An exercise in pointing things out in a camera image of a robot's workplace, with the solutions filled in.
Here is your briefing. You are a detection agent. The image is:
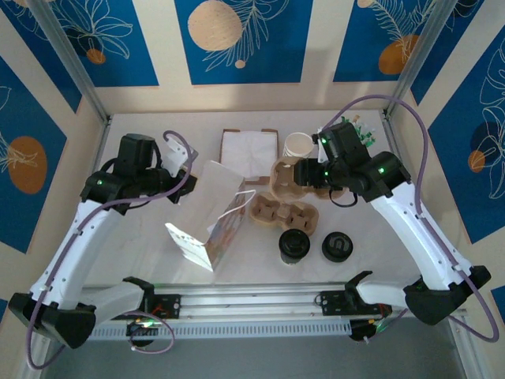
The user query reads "white cartoon print paper bag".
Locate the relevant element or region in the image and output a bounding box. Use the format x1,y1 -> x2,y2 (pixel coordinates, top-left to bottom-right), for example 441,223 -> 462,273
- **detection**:
164,159 -> 257,273

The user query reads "brown cardboard napkin tray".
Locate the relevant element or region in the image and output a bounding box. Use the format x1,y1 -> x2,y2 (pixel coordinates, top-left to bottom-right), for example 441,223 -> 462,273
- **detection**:
220,128 -> 282,186

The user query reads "white paper napkin stack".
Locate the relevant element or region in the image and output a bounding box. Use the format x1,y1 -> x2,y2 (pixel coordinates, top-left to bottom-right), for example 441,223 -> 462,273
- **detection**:
223,131 -> 279,181

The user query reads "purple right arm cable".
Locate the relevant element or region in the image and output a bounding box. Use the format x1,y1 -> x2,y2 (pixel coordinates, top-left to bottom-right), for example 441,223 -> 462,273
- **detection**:
321,94 -> 500,343

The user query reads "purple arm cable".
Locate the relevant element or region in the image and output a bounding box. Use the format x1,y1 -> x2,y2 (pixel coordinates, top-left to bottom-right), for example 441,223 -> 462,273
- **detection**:
321,94 -> 500,343
25,129 -> 198,371

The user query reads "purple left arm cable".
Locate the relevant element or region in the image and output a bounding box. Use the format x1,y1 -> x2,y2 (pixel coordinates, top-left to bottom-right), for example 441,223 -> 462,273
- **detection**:
25,129 -> 198,371

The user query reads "aluminium frame post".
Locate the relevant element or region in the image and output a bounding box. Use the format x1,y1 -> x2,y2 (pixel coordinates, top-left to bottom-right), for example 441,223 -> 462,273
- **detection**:
29,0 -> 111,123
384,0 -> 469,119

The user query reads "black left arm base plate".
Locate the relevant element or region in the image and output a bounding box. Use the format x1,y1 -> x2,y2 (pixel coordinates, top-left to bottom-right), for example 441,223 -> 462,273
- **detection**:
141,294 -> 182,319

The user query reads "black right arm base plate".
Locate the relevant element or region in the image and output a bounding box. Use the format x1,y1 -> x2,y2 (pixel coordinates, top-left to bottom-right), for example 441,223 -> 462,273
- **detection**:
319,290 -> 391,317

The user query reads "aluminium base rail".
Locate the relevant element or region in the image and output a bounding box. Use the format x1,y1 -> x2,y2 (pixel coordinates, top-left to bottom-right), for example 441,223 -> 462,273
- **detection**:
80,280 -> 469,321

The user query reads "white slotted cable duct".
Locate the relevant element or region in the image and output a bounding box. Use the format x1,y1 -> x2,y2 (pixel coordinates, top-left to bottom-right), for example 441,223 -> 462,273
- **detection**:
88,318 -> 353,341

